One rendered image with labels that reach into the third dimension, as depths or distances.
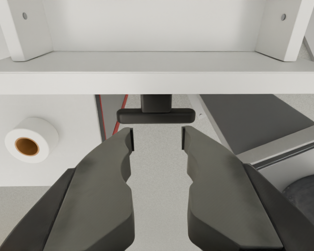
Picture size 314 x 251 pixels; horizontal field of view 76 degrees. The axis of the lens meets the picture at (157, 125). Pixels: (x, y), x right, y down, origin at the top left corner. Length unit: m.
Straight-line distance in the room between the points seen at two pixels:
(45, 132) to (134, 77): 0.25
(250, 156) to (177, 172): 1.03
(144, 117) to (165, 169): 1.26
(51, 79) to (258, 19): 0.21
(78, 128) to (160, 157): 1.02
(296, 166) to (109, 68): 0.41
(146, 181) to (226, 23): 1.35
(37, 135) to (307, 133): 0.50
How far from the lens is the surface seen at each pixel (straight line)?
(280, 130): 0.59
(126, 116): 0.19
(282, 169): 0.47
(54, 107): 0.39
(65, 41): 0.26
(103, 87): 0.16
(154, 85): 0.16
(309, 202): 0.49
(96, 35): 0.25
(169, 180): 1.51
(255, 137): 0.58
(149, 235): 2.02
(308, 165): 0.50
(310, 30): 1.29
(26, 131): 0.38
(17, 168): 0.50
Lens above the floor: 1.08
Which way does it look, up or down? 61 degrees down
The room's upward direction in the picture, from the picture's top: 178 degrees clockwise
